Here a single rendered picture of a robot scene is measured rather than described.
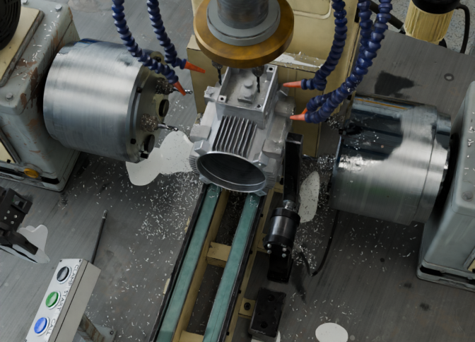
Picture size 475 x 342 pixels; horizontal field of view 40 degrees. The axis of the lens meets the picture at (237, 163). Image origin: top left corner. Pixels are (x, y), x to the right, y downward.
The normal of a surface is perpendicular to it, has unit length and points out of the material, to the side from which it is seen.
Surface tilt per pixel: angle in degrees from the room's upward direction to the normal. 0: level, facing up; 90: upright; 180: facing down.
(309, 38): 90
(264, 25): 0
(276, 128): 0
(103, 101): 35
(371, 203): 77
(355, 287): 0
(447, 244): 90
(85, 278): 57
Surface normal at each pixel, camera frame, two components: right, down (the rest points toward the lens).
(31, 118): 0.96, 0.22
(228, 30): -0.04, -0.50
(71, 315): 0.78, -0.10
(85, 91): -0.16, -0.05
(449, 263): -0.27, 0.83
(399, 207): -0.27, 0.70
